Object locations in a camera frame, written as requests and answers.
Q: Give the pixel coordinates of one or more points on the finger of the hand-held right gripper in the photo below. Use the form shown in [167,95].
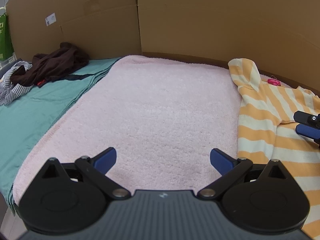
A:
[306,118]
[306,131]

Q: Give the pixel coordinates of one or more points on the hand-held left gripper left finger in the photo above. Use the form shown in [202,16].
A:
[106,158]

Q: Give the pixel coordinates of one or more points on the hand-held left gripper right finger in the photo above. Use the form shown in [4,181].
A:
[220,160]

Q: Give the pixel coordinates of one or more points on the orange white striped garment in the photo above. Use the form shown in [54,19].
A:
[260,120]

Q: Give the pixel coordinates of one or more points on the pink fleece blanket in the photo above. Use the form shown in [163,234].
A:
[162,105]

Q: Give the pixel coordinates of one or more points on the teal cloth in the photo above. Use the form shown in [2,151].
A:
[30,115]

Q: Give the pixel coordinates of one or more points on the dark brown garment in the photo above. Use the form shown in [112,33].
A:
[57,62]

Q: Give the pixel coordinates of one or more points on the black white striped shirt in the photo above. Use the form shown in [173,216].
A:
[12,90]

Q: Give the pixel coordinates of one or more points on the large labelled cardboard box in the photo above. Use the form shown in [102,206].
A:
[225,17]

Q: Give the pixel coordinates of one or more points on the small white label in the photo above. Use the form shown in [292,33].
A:
[51,20]

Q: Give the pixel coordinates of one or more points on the cardboard box with small label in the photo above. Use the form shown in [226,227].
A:
[87,5]

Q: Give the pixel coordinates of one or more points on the green bag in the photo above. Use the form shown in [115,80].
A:
[4,37]

